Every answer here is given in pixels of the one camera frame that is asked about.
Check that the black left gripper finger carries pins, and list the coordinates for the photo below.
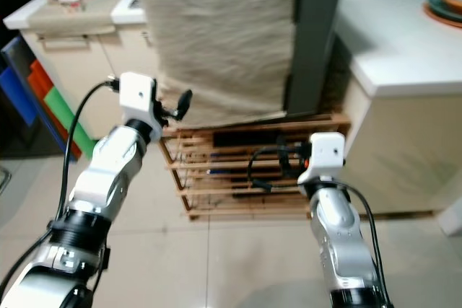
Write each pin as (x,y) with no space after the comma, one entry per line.
(185,102)

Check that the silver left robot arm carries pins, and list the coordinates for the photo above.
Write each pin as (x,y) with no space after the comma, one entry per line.
(108,178)

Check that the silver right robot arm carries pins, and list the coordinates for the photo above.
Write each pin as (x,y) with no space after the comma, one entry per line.
(339,236)

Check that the wooden slatted rack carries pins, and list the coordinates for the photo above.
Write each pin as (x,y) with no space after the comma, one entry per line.
(224,171)

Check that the beige hanging cloth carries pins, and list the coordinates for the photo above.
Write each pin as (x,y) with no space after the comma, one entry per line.
(216,34)

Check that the beige kitchen cabinet with worktop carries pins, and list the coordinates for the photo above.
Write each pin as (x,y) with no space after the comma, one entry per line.
(101,63)

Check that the green cutting board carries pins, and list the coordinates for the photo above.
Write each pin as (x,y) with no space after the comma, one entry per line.
(68,120)

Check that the beige woven placemat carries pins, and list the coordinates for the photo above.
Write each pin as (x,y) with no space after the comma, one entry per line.
(86,19)

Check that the metal chair leg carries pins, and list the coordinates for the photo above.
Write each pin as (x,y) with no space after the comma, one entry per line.
(5,178)

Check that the dark grey upright panel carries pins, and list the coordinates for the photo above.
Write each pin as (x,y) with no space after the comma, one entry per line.
(314,34)

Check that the orange cutting board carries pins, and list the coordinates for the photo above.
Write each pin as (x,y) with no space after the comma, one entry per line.
(43,84)

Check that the white topped beige counter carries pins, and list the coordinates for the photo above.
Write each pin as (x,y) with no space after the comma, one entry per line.
(397,77)

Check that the blue cutting board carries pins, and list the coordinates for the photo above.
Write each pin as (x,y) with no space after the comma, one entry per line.
(14,88)

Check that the stacked orange plates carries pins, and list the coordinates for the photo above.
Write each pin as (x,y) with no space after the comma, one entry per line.
(446,6)

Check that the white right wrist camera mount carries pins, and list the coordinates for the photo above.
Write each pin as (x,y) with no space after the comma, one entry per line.
(325,153)

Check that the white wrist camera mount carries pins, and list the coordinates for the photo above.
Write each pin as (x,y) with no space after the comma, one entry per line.
(325,153)
(137,99)

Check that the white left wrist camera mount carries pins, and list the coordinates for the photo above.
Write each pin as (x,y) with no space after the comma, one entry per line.
(137,99)

